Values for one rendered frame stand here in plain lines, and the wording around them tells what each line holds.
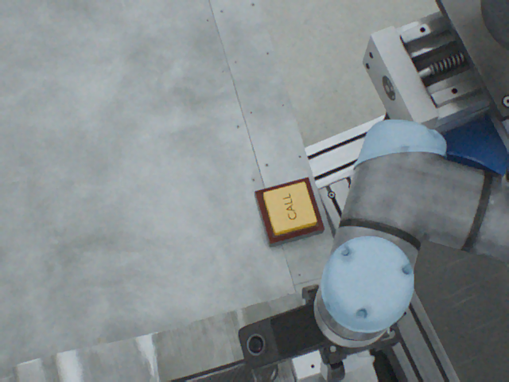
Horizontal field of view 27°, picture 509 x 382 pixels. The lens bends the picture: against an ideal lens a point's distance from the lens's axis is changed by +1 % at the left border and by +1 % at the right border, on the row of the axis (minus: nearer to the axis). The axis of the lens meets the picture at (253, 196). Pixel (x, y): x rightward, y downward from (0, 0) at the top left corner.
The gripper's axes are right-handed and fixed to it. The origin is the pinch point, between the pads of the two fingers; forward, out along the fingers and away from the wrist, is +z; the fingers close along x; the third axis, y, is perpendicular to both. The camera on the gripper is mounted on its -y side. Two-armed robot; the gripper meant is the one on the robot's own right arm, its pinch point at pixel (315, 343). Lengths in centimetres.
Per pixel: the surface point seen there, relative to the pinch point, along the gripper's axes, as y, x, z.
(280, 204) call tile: 2.8, 21.5, 17.2
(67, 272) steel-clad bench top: -27.7, 21.0, 20.9
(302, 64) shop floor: 27, 73, 101
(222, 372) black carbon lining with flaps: -11.0, 1.2, 12.6
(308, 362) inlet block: -0.5, -1.0, 9.1
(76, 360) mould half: -27.8, 6.9, 8.2
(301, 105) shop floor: 24, 64, 101
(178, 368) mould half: -16.2, 3.1, 12.5
